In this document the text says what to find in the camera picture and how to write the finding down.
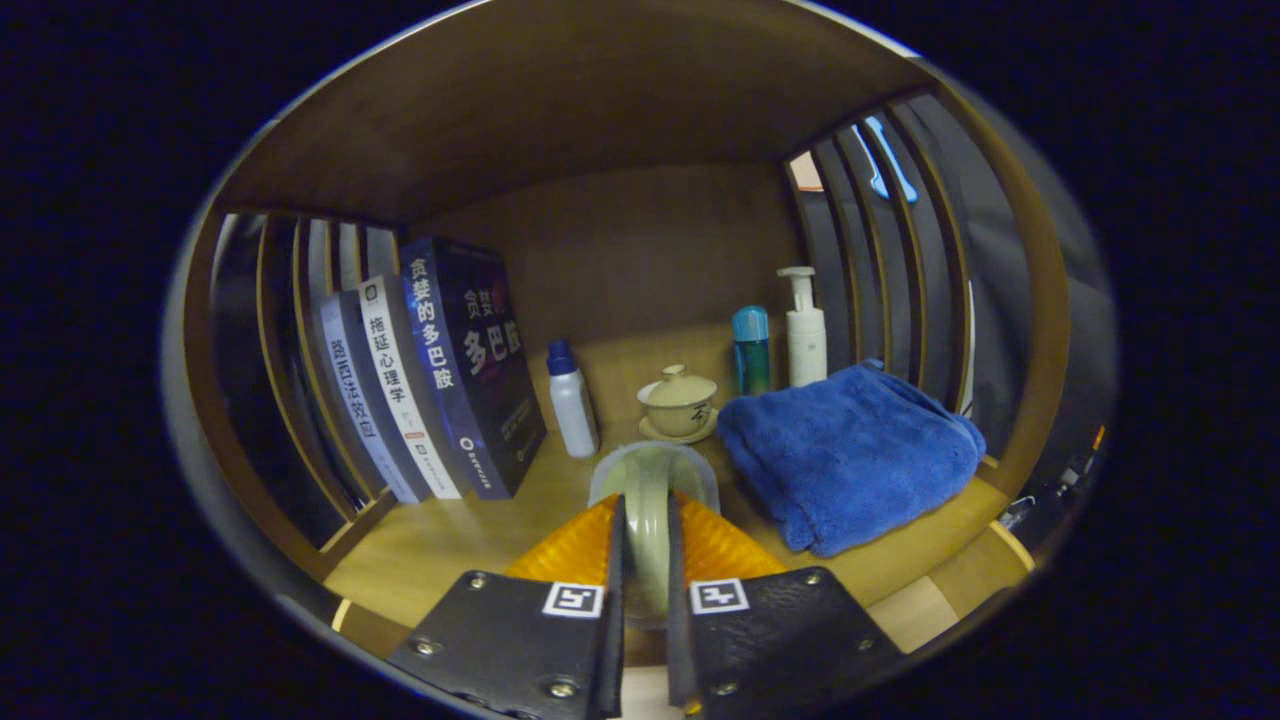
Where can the black device with orange tip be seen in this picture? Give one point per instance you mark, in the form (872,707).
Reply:
(1050,490)

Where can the light blue book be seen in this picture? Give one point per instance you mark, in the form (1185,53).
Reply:
(365,410)

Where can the beige lidded teacup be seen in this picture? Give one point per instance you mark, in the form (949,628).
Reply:
(680,405)

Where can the dark blue book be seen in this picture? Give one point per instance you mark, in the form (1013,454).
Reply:
(480,380)

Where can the teal bottle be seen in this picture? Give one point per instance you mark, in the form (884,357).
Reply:
(752,355)

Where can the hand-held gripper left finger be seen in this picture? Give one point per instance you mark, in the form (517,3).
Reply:
(612,640)

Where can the white book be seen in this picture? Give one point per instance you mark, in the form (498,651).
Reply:
(405,400)

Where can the wooden cabinet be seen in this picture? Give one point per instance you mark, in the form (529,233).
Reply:
(600,90)

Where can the folded blue towel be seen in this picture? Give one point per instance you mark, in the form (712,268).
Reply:
(850,450)

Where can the wooden countertop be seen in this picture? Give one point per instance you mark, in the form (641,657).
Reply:
(450,545)

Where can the white bottle with blue cap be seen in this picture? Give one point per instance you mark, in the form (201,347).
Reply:
(573,405)

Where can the white pump bottle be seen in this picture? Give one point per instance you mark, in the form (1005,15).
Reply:
(805,345)

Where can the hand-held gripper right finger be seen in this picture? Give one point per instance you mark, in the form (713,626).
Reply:
(680,640)

